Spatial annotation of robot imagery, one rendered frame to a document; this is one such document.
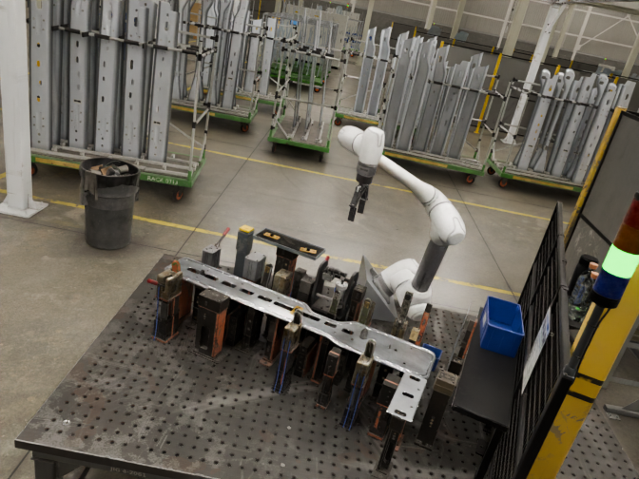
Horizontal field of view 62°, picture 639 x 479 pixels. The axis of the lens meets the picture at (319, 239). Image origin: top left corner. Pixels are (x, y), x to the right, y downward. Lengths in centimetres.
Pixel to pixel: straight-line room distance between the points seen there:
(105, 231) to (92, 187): 42
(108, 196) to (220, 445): 299
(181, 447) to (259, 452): 30
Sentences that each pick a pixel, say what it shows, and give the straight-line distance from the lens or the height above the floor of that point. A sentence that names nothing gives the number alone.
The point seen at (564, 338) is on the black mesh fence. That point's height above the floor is 155.
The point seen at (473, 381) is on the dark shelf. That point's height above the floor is 103.
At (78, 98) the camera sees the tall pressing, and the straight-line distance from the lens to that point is 664.
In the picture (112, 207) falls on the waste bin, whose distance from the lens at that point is 488.
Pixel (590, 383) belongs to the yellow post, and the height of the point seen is 149.
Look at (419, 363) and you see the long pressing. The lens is 242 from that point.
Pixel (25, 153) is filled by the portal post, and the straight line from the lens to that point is 565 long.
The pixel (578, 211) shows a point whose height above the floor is 106.
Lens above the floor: 234
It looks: 24 degrees down
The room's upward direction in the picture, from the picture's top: 12 degrees clockwise
